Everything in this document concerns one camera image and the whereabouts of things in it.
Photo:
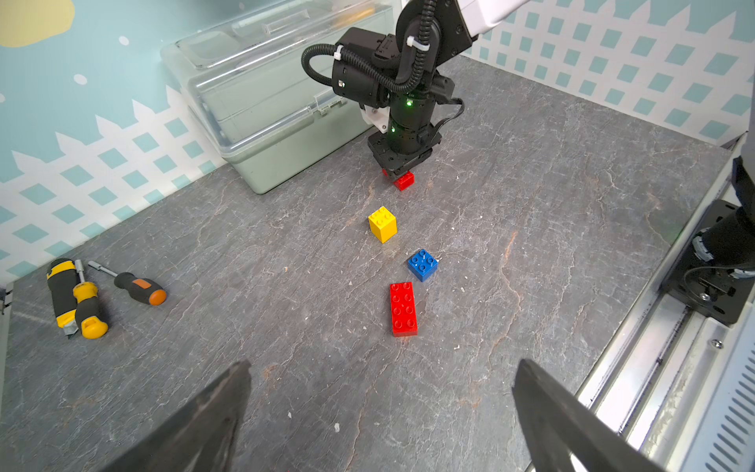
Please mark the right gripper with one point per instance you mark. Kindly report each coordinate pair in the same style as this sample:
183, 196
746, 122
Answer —
399, 158

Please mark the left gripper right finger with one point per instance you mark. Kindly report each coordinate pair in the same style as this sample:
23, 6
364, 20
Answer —
557, 428

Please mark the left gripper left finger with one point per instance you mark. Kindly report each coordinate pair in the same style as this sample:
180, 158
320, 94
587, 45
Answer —
201, 435

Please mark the red 2x4 lego brick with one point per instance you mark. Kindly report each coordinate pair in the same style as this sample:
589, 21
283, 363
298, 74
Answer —
403, 182
403, 310

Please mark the blue 2x2 lego brick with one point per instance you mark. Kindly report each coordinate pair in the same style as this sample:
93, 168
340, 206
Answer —
422, 264

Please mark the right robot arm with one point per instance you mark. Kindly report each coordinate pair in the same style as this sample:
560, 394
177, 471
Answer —
398, 73

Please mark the yellow 2x2 lego brick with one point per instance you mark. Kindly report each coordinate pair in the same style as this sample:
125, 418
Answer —
383, 224

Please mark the orange black small screwdriver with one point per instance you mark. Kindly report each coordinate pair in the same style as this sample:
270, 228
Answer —
140, 289

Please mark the green translucent plastic toolbox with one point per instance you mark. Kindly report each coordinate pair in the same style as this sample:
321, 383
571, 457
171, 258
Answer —
244, 83

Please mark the yellow black ratchet screwdriver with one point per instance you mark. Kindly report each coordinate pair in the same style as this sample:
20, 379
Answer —
75, 300

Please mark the aluminium front rail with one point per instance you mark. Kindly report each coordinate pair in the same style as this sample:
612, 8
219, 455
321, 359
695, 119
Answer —
677, 386

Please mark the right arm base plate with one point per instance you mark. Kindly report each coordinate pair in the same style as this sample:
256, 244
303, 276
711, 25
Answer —
714, 274

